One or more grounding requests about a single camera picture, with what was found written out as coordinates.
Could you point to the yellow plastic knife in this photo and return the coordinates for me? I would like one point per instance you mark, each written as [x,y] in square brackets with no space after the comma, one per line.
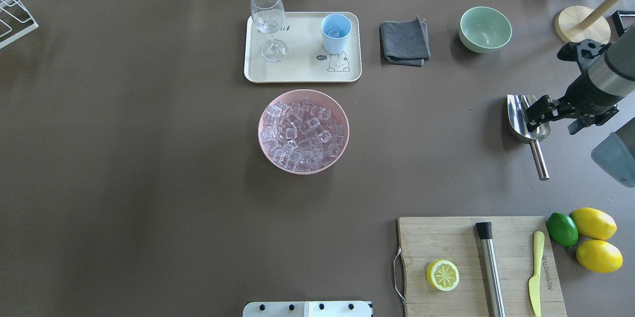
[535,279]

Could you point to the white cup rack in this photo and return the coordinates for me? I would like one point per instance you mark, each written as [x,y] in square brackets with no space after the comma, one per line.
[15,21]

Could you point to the grey folded cloth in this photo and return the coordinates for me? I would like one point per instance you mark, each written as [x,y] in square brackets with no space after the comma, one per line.
[405,42]

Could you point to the yellow lemon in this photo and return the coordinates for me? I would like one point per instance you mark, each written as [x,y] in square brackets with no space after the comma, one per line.
[594,223]
[599,256]

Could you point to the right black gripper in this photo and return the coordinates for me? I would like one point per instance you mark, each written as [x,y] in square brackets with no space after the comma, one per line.
[583,95]

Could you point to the wooden cutting board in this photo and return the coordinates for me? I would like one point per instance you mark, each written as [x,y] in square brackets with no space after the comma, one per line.
[425,239]

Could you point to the green lime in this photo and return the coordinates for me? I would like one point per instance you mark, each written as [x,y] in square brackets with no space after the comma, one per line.
[562,229]

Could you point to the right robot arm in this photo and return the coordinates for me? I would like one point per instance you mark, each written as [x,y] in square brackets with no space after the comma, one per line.
[607,75]

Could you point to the ice cube in cup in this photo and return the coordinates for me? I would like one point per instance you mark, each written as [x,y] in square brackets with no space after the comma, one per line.
[334,32]

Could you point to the clear wine glass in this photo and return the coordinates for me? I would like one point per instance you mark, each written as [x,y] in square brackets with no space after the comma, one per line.
[268,16]

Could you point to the wooden cup tree stand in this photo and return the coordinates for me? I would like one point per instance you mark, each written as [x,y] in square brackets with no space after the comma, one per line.
[576,23]

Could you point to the black glass rack tray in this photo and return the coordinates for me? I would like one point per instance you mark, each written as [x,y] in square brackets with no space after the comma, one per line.
[622,21]

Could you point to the green bowl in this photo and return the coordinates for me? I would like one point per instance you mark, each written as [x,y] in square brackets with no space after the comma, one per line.
[484,30]

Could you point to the light blue cup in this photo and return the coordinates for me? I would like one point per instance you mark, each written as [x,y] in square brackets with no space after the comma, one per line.
[335,46]

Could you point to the pink bowl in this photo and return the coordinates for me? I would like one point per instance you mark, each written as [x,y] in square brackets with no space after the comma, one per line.
[303,132]

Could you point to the steel muddler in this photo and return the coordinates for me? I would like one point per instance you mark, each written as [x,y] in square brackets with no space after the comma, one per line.
[493,281]

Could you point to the cream serving tray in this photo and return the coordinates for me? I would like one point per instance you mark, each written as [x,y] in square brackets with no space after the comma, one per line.
[307,61]

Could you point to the half lemon slice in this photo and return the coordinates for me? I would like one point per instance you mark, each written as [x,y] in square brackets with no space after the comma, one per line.
[443,275]

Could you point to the white pillar base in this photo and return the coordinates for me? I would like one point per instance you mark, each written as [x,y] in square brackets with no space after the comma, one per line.
[309,309]

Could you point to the clear ice cubes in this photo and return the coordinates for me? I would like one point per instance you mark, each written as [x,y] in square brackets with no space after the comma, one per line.
[303,134]

